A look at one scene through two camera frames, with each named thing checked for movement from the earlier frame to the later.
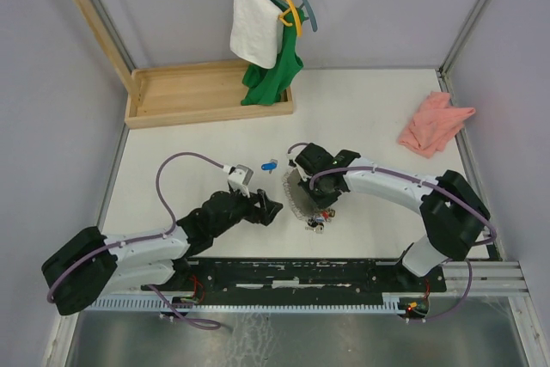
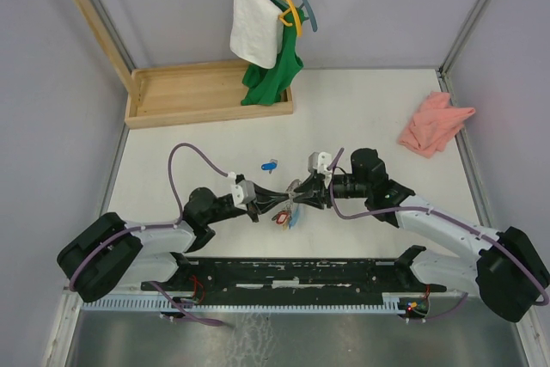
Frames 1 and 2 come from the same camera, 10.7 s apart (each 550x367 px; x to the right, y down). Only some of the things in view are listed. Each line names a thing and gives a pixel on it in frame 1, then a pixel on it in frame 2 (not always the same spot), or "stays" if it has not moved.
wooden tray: x=197 y=92 stays
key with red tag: x=326 y=213 to x=282 y=218
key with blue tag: x=269 y=166 stays
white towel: x=256 y=30 stays
